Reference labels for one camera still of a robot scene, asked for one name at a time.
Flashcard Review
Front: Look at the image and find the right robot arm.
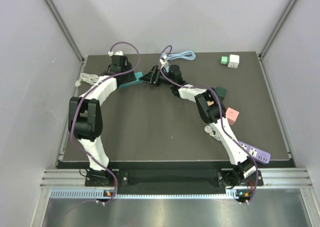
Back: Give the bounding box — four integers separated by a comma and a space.
140, 65, 259, 189

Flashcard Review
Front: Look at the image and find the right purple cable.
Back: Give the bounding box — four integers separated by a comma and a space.
159, 45, 261, 205

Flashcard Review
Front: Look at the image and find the front aluminium rail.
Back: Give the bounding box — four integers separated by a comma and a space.
40, 168, 313, 189

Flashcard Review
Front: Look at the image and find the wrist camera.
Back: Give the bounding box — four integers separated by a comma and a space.
159, 54, 169, 69
108, 51, 124, 58

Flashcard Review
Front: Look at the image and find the dark green cube adapter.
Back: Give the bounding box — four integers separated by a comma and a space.
215, 86, 227, 101

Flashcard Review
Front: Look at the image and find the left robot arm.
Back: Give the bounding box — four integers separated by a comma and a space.
68, 51, 136, 186

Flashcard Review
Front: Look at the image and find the right aluminium frame post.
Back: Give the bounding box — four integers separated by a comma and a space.
257, 0, 298, 60

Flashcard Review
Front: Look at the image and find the slotted cable duct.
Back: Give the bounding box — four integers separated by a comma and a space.
50, 189, 251, 200

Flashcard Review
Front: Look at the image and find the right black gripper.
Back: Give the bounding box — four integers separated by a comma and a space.
139, 65, 174, 87

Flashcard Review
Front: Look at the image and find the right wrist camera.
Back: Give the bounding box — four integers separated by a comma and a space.
159, 54, 169, 69

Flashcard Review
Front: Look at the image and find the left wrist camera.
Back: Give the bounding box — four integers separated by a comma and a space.
108, 51, 124, 58

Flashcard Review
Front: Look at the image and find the white cube adapter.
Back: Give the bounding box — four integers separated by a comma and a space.
227, 54, 240, 69

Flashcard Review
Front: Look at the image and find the pink cube plug adapter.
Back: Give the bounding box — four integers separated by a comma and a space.
225, 107, 240, 126

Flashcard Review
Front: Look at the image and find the aluminium frame post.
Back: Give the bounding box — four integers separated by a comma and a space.
257, 0, 298, 60
43, 0, 84, 63

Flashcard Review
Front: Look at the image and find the purple power strip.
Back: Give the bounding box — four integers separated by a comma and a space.
239, 141, 271, 164

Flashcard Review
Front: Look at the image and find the left aluminium frame post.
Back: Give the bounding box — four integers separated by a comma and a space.
43, 0, 84, 63

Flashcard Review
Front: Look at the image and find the orange cube adapter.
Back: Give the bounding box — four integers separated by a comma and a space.
207, 101, 215, 106

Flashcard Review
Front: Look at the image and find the teal power strip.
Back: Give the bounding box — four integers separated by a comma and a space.
118, 72, 143, 89

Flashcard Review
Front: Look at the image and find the small green cube adapter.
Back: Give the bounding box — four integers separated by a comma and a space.
220, 56, 229, 65

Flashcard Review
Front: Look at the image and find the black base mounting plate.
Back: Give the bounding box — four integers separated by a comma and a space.
84, 168, 265, 188

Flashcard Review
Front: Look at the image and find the purple cable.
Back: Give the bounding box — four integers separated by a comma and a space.
159, 45, 261, 205
67, 41, 141, 205

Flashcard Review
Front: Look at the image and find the light blue coiled cord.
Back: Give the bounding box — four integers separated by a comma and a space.
161, 50, 196, 62

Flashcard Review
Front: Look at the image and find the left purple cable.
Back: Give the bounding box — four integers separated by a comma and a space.
67, 41, 141, 205

